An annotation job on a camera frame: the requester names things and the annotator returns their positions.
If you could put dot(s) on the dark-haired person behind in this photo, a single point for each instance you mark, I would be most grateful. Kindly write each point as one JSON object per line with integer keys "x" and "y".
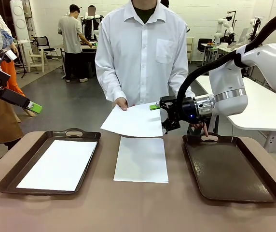
{"x": 165, "y": 2}

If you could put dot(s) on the person's left forearm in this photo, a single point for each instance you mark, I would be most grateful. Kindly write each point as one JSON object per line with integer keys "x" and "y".
{"x": 174, "y": 82}

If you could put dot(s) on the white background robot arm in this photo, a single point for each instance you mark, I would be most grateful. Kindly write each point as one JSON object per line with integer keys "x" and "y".
{"x": 252, "y": 24}
{"x": 218, "y": 31}

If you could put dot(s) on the black mesh office chair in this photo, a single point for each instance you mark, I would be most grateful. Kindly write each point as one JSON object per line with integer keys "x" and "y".
{"x": 41, "y": 42}

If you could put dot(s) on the large white table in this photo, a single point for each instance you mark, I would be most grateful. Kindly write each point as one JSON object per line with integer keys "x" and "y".
{"x": 261, "y": 111}

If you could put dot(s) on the white wooden chair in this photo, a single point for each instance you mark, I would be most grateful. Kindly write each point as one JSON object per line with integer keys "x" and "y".
{"x": 37, "y": 60}

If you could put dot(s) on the person in black shirt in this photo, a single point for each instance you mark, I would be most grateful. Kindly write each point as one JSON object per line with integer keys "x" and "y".
{"x": 91, "y": 24}

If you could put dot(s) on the person in white shirt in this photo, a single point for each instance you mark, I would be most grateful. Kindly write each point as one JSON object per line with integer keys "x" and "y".
{"x": 142, "y": 60}

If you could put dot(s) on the long white desk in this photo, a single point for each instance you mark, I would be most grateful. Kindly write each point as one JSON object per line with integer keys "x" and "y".
{"x": 221, "y": 49}

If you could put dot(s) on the person's left hand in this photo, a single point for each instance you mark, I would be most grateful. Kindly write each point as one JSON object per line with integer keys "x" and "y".
{"x": 203, "y": 126}

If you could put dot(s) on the black camera pole stand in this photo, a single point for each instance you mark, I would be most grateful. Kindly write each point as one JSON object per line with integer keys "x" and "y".
{"x": 257, "y": 26}

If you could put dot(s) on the person's right hand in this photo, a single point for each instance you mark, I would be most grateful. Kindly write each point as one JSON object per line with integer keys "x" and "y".
{"x": 122, "y": 102}

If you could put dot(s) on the person's right forearm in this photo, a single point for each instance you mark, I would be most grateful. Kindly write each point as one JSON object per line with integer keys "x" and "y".
{"x": 111, "y": 87}

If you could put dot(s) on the wood-top background table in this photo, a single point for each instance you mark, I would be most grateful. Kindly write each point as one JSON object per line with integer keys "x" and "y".
{"x": 89, "y": 47}

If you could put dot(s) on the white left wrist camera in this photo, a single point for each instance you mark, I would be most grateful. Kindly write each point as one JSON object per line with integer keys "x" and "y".
{"x": 11, "y": 55}

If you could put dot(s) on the black tripod stand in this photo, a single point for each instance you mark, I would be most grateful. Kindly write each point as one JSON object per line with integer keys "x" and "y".
{"x": 24, "y": 70}

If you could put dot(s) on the white A4 paper sheet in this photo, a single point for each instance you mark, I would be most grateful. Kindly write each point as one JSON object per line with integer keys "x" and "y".
{"x": 133, "y": 120}
{"x": 56, "y": 164}
{"x": 140, "y": 162}

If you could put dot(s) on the white tower air conditioner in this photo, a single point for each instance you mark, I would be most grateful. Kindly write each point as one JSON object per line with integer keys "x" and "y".
{"x": 19, "y": 21}

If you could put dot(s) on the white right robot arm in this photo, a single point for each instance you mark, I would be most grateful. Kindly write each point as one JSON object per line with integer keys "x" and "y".
{"x": 229, "y": 82}

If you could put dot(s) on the small white side table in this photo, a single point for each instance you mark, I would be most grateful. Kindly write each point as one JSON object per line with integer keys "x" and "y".
{"x": 24, "y": 41}

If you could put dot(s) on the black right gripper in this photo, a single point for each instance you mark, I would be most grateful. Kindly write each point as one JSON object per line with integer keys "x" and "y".
{"x": 189, "y": 110}

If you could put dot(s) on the brown plastic serving tray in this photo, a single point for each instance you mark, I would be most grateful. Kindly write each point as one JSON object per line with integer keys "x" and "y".
{"x": 27, "y": 162}
{"x": 224, "y": 169}

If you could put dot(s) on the white background humanoid robot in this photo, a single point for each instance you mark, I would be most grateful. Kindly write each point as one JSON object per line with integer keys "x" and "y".
{"x": 99, "y": 26}

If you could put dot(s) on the man in grey t-shirt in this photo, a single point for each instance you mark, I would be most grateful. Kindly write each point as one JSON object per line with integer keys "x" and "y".
{"x": 68, "y": 31}

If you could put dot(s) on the white shelf unit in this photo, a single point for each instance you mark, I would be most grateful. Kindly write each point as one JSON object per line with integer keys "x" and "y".
{"x": 190, "y": 48}

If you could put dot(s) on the black desk chair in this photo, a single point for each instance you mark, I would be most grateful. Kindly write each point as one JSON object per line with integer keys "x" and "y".
{"x": 204, "y": 43}

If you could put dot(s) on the patterned paper cup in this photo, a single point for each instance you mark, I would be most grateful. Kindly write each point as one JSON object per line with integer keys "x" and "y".
{"x": 233, "y": 47}

